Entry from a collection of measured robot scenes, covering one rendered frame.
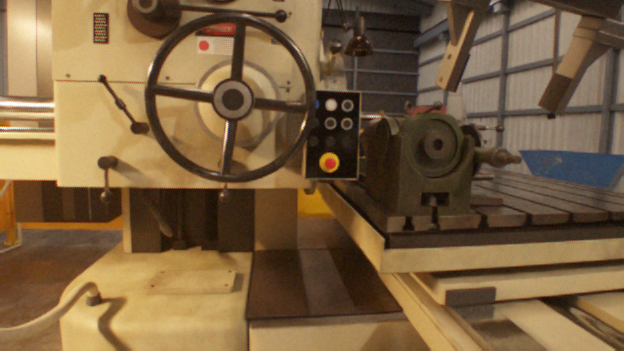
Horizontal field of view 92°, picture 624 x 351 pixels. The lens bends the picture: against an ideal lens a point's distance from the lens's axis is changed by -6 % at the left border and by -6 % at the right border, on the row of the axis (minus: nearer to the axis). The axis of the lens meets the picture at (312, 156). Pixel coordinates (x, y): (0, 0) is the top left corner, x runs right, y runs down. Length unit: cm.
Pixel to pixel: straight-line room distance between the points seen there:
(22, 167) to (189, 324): 84
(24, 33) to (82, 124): 100
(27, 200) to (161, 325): 106
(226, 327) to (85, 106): 81
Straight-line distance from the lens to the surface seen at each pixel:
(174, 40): 77
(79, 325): 138
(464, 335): 104
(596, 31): 43
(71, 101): 111
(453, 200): 102
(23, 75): 201
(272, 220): 168
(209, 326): 121
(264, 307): 123
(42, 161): 150
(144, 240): 181
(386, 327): 128
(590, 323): 130
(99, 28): 110
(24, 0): 207
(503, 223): 113
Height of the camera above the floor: 124
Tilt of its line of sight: 5 degrees down
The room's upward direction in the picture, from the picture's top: 2 degrees clockwise
